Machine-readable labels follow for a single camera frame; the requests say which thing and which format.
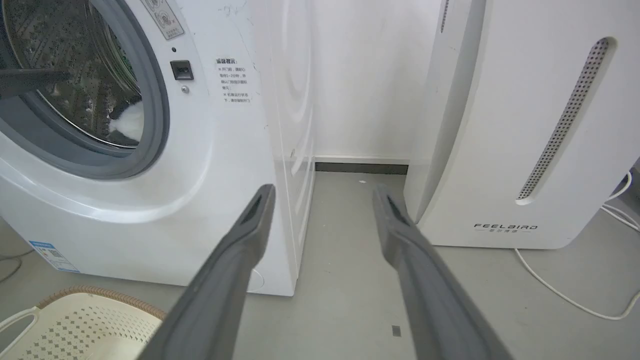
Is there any white Feelbird air purifier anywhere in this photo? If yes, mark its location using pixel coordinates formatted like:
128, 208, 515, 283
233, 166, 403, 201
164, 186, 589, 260
403, 0, 640, 250

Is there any thin grey floor cable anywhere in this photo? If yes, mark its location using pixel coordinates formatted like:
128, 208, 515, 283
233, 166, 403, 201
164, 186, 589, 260
0, 249, 34, 284

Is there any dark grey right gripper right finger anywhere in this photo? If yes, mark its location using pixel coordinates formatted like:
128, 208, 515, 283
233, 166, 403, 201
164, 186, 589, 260
372, 184, 514, 360

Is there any white front-load washing machine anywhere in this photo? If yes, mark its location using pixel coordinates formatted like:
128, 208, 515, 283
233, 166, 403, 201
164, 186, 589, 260
0, 0, 317, 297

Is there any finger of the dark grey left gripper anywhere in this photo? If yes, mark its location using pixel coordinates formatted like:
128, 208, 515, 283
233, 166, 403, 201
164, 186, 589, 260
137, 183, 277, 360

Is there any white cloth inside drum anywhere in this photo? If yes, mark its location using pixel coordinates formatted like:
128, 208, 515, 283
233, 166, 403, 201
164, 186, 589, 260
108, 101, 145, 146

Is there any dark grey pointed right gripper left finger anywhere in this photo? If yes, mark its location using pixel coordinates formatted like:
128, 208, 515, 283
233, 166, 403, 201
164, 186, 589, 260
0, 68, 71, 100

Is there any white power cable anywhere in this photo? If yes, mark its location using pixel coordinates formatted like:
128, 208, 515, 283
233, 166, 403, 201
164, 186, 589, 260
514, 171, 640, 321

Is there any cream perforated laundry basket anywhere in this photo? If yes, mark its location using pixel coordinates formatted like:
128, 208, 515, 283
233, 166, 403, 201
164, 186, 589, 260
0, 285, 167, 360

